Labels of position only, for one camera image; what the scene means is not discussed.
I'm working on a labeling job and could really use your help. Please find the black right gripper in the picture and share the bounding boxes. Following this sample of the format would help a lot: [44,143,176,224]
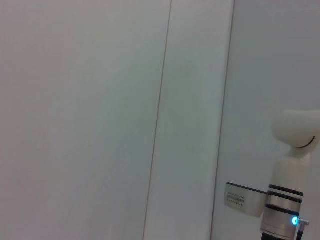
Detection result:
[261,231,300,240]

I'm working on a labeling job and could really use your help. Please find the right wrist connector cable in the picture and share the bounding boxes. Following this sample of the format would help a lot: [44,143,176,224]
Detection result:
[298,217,310,240]

